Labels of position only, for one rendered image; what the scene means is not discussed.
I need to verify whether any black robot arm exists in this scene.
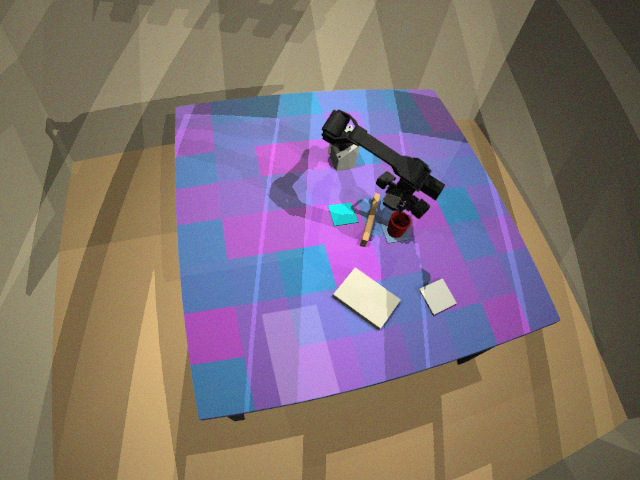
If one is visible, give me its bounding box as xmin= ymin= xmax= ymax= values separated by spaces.
xmin=321 ymin=110 xmax=445 ymax=212

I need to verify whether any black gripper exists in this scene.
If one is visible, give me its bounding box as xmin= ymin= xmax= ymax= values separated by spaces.
xmin=376 ymin=171 xmax=430 ymax=219

